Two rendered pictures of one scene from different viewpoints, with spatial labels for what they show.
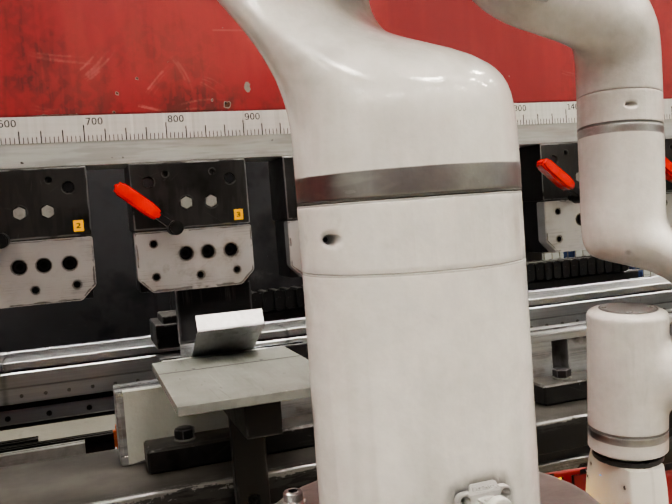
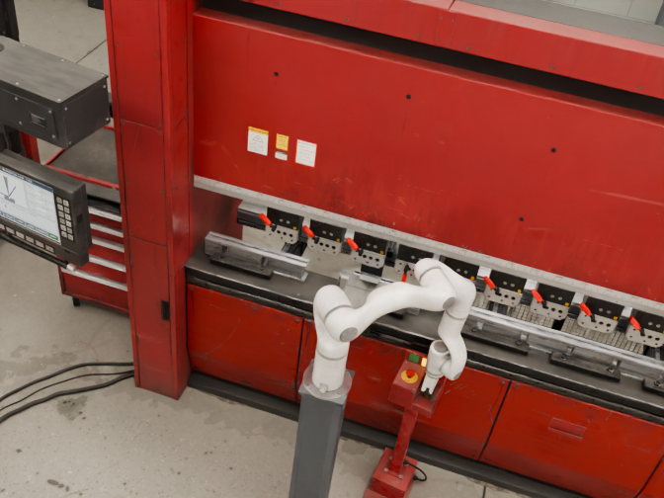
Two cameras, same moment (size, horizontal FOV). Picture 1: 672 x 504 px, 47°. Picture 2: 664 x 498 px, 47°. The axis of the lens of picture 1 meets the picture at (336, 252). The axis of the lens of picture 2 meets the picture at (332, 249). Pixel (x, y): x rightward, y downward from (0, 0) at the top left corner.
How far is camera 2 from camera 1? 2.69 m
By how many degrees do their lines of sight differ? 46
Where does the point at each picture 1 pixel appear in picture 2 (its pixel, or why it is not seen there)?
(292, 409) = not seen: hidden behind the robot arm
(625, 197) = (443, 328)
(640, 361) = (433, 360)
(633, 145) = (449, 320)
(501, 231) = (333, 364)
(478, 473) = (323, 382)
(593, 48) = not seen: hidden behind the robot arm
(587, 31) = not seen: hidden behind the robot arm
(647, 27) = (460, 300)
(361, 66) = (321, 341)
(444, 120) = (327, 353)
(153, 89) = (366, 216)
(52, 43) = (341, 198)
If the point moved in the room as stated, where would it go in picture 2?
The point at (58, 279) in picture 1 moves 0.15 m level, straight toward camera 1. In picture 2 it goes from (330, 250) to (320, 271)
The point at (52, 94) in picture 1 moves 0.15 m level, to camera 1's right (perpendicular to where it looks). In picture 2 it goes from (338, 209) to (368, 224)
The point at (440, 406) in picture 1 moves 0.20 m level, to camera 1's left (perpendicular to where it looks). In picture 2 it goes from (320, 375) to (279, 349)
